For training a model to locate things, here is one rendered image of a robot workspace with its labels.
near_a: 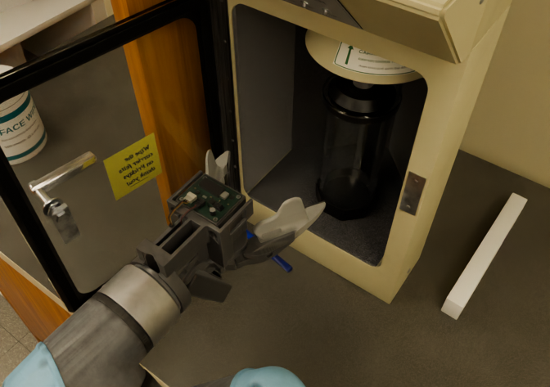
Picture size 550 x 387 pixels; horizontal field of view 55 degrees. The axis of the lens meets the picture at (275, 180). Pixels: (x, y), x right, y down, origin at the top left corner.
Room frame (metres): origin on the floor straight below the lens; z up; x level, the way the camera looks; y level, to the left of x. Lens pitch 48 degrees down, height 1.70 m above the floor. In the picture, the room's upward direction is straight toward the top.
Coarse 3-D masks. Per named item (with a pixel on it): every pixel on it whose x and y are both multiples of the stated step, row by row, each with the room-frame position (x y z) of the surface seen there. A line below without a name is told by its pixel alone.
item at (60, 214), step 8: (56, 208) 0.40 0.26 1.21; (64, 208) 0.39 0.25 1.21; (56, 216) 0.39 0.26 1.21; (64, 216) 0.39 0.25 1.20; (72, 216) 0.40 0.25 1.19; (56, 224) 0.38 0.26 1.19; (64, 224) 0.39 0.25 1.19; (72, 224) 0.39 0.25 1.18; (64, 232) 0.39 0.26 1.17; (72, 232) 0.39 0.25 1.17; (64, 240) 0.38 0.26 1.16
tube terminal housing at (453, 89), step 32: (256, 0) 0.56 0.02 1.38; (320, 32) 0.51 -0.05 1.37; (352, 32) 0.49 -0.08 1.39; (480, 32) 0.43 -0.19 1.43; (416, 64) 0.45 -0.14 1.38; (448, 64) 0.43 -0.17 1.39; (480, 64) 0.47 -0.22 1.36; (448, 96) 0.42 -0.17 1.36; (448, 128) 0.42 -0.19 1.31; (416, 160) 0.43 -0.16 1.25; (448, 160) 0.47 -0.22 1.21; (416, 224) 0.42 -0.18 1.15; (320, 256) 0.49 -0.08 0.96; (352, 256) 0.46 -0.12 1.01; (384, 256) 0.43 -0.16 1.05; (416, 256) 0.48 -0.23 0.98; (384, 288) 0.43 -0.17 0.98
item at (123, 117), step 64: (128, 64) 0.50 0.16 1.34; (192, 64) 0.56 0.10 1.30; (0, 128) 0.39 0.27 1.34; (64, 128) 0.43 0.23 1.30; (128, 128) 0.48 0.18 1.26; (192, 128) 0.55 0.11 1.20; (64, 192) 0.41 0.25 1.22; (128, 192) 0.47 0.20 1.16; (64, 256) 0.39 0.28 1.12; (128, 256) 0.45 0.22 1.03
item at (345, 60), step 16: (320, 48) 0.54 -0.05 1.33; (336, 48) 0.53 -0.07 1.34; (352, 48) 0.52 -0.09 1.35; (320, 64) 0.53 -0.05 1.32; (336, 64) 0.52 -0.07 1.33; (352, 64) 0.51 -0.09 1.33; (368, 64) 0.50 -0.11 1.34; (384, 64) 0.50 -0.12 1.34; (368, 80) 0.50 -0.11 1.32; (384, 80) 0.49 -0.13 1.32; (400, 80) 0.49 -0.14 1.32
